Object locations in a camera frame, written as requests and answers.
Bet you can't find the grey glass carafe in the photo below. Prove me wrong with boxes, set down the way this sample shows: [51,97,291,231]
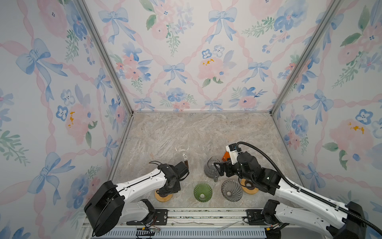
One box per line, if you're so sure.
[204,156,220,182]

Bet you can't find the clear glass server wooden handle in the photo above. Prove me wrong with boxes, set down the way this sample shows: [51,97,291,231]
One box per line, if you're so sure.
[176,143,189,168]

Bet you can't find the wooden dripper ring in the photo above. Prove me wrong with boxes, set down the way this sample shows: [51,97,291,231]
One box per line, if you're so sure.
[240,178,260,195]
[154,190,174,203]

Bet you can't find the orange coffee filter pack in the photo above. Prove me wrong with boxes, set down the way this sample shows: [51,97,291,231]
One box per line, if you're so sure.
[222,151,230,162]

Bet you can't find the grey glass dripper cone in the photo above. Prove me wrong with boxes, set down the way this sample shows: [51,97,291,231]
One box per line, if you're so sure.
[221,180,243,202]

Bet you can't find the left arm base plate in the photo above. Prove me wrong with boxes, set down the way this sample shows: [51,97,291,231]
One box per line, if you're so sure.
[126,209,169,227]

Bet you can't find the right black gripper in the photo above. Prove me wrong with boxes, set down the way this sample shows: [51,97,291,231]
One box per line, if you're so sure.
[213,157,255,185]

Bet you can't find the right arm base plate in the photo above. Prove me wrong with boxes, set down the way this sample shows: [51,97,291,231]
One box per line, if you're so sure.
[244,209,266,226]

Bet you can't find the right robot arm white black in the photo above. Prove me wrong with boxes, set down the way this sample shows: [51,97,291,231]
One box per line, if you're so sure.
[214,152,367,239]

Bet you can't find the small circuit board red wires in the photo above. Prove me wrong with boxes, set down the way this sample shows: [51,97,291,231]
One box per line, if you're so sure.
[135,226,156,239]

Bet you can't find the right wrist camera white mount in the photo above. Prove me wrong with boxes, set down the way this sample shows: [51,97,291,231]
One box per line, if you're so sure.
[226,143,241,165]

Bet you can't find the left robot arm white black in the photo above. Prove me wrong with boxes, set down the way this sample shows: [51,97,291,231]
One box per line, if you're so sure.
[84,161,190,237]

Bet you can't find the aluminium mounting rail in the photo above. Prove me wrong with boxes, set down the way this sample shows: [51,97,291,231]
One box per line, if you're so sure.
[79,207,338,239]

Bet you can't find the black corrugated cable conduit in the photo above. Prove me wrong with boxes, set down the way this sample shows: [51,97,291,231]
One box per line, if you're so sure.
[235,141,382,237]

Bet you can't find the green glass dripper cone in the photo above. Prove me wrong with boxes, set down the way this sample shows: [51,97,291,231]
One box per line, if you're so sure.
[194,183,213,203]

